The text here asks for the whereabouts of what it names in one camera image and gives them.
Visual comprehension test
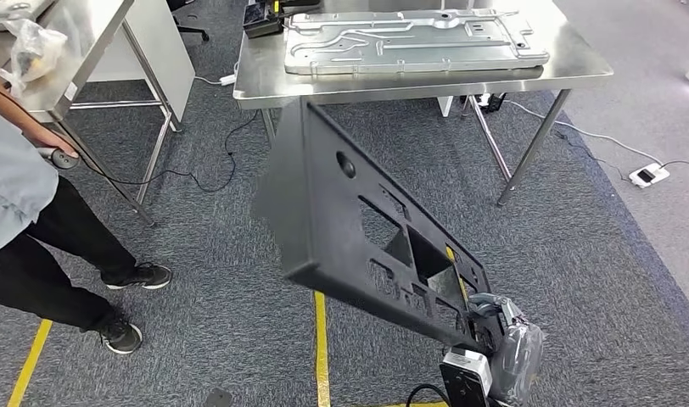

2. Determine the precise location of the person's left hand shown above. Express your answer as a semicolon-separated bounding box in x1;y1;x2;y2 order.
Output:
24;124;81;159

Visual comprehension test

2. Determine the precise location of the black handheld controller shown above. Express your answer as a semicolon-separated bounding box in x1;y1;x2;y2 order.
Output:
37;146;82;170

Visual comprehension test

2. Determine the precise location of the white floor socket box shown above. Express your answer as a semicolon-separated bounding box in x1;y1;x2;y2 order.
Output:
628;163;672;190

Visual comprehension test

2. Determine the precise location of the black office chair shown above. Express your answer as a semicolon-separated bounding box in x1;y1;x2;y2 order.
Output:
167;0;210;43

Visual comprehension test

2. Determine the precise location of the yellow floor tape square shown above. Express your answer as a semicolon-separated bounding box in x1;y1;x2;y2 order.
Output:
312;246;470;407

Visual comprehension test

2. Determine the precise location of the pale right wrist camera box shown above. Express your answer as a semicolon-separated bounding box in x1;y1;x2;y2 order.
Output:
439;347;495;407

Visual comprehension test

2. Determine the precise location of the black controller cable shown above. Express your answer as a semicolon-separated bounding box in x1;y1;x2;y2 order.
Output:
77;109;261;195

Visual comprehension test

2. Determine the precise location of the dark grey robot body part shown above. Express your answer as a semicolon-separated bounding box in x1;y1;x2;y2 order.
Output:
202;387;234;407

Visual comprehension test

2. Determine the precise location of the clear plastic bag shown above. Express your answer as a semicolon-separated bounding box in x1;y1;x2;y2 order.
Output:
0;18;70;101

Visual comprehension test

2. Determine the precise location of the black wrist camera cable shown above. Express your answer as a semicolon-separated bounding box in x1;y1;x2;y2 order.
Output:
405;383;452;407

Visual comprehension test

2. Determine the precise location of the person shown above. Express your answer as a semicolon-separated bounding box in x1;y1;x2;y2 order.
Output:
0;70;174;356

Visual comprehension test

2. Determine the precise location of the black device with yellow mark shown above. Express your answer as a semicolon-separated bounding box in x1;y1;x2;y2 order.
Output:
242;0;285;39

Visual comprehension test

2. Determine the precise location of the white power cable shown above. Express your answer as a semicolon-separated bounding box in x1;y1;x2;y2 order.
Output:
504;99;664;168

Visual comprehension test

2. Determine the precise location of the white panel board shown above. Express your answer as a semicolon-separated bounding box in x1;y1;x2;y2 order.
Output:
88;0;197;134

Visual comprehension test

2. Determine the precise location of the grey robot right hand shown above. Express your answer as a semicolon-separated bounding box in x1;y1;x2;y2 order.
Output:
467;292;546;405

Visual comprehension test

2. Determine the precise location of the black plastic plate bracket part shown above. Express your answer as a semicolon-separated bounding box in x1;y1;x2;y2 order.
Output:
251;96;508;356

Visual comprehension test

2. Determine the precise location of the yellow floor tape line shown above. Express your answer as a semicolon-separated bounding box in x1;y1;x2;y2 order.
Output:
7;319;54;407

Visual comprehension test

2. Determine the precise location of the steel workbench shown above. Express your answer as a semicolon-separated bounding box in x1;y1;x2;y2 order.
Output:
232;0;615;208

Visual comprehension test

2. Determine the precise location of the stamped sheet metal panel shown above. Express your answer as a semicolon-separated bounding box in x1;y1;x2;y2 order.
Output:
283;8;551;77

